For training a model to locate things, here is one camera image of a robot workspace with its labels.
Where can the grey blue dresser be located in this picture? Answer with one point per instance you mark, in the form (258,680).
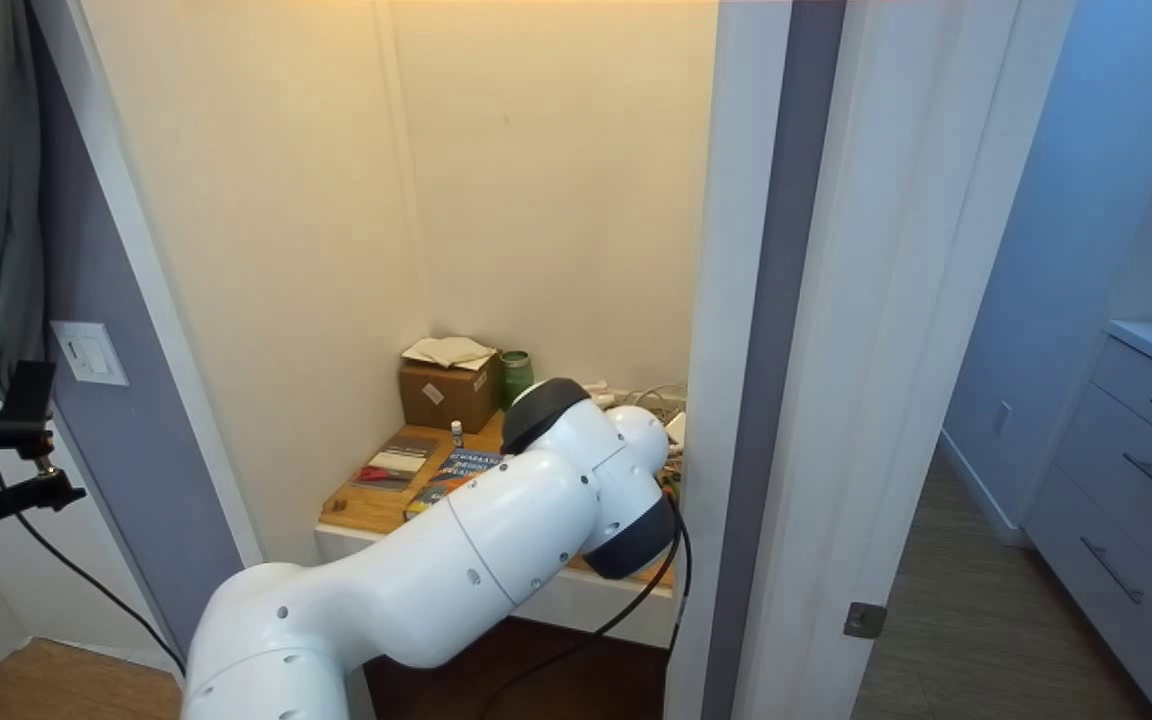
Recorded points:
(1095,513)

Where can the beige cloth on box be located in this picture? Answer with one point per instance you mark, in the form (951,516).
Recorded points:
(451,355)

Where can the door strike plate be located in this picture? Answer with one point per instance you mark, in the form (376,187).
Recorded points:
(865,622)

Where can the green cup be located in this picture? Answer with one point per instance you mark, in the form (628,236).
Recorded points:
(512,373)

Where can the cardboard box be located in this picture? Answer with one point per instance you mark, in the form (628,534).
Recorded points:
(442,396)

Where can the grey notebook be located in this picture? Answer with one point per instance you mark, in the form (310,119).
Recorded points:
(393,467)

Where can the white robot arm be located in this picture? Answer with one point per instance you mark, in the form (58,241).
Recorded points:
(572,482)

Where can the black camera on tripod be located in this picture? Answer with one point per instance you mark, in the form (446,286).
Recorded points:
(30,432)

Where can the colourful paperback book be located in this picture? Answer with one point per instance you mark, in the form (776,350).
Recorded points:
(453,475)

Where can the white light switch plate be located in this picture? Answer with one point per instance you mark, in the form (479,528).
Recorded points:
(91,355)

